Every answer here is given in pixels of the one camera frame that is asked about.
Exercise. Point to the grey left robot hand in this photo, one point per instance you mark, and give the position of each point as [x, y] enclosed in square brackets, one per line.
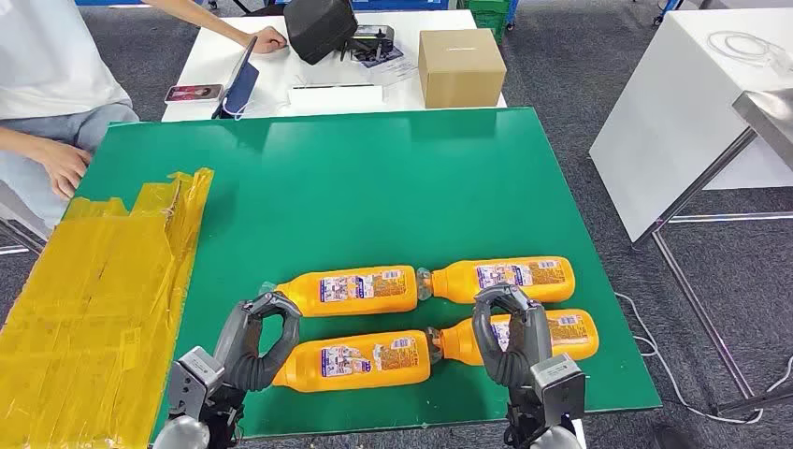
[232, 347]

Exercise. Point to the person's left hand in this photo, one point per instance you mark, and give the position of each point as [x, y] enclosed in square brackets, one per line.
[269, 40]

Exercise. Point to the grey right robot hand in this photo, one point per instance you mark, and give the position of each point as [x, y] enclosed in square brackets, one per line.
[526, 334]

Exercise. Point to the person's right hand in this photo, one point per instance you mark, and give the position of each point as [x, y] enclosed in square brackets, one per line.
[65, 164]

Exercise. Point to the orange detergent bottle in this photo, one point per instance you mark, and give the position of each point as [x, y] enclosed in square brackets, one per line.
[579, 338]
[446, 282]
[297, 372]
[396, 291]

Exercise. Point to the person's left forearm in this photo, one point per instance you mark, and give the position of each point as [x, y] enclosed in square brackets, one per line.
[198, 18]

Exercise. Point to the person's right forearm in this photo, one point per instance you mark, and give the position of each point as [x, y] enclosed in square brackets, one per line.
[21, 145]

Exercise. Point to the black bag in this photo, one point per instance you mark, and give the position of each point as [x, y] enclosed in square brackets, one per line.
[319, 28]

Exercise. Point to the tablet in blue case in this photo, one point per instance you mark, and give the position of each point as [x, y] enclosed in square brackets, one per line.
[241, 84]

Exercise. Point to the flat white box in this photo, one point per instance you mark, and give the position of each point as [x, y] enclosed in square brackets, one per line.
[334, 99]

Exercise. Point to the smartphone with pink screen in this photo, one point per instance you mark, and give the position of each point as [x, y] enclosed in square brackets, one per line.
[193, 93]

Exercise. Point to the black controller device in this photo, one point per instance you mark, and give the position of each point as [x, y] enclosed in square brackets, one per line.
[371, 40]

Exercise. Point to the person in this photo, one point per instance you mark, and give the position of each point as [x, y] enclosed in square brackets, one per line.
[43, 56]

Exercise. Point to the clear sleeve with papers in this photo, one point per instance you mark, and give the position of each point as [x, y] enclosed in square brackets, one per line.
[390, 68]

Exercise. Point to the blue metal rack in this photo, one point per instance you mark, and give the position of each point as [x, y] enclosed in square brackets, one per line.
[396, 4]

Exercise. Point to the yellow taped cardboard sheet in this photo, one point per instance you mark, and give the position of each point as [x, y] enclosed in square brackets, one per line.
[93, 310]

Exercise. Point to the brown cardboard box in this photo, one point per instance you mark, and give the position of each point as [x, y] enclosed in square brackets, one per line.
[461, 71]

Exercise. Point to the green plastic crate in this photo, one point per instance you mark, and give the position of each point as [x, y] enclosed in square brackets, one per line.
[489, 15]

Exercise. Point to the white table with metal legs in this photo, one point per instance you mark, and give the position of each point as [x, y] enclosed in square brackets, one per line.
[669, 111]

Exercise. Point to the stainless steel plate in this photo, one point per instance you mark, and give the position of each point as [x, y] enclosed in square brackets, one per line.
[768, 111]

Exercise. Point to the blue metal leg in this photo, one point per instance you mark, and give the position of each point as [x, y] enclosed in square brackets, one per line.
[666, 7]

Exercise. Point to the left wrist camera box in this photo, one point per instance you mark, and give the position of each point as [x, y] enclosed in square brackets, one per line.
[192, 378]

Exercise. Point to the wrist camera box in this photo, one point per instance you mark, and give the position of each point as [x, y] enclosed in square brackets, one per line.
[192, 378]
[557, 384]

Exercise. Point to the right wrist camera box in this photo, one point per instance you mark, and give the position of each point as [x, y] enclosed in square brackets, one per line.
[557, 384]

